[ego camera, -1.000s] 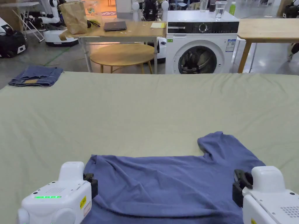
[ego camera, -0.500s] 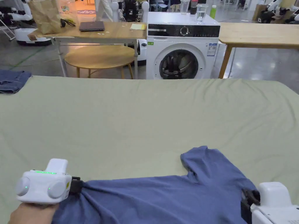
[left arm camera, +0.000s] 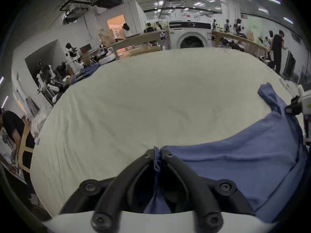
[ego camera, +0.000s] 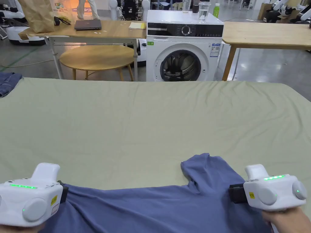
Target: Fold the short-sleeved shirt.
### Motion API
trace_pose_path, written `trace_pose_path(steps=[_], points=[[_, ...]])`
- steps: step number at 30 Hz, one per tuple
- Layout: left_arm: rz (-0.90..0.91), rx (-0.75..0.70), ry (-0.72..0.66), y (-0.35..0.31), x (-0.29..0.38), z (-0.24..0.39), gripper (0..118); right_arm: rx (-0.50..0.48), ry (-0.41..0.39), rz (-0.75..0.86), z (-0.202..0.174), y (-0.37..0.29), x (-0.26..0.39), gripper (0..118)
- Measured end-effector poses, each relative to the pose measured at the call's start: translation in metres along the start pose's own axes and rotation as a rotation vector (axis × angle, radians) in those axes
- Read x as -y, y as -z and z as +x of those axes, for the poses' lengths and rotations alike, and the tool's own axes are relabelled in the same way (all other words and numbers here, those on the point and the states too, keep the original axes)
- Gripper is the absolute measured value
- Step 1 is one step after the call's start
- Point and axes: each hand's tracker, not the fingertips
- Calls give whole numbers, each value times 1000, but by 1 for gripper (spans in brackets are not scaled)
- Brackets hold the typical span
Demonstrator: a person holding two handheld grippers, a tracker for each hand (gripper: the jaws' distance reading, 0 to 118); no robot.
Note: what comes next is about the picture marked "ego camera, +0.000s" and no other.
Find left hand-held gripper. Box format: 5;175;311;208
0;162;70;228

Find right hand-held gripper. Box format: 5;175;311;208
228;164;307;212

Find dark blue shirt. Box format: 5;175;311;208
36;153;276;233

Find person's left hand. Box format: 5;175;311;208
0;224;46;233

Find person's right hand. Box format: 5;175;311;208
261;208;311;233

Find blue denim garment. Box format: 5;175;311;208
0;72;24;98

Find bed with pale green sheet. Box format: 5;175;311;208
0;77;311;233

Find round wooden table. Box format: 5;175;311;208
59;45;135;82

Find wooden table with wooden legs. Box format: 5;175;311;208
221;21;311;82

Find white washing machine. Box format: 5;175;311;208
145;1;224;82

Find rectangular wooden table white legs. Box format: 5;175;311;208
17;0;148;81

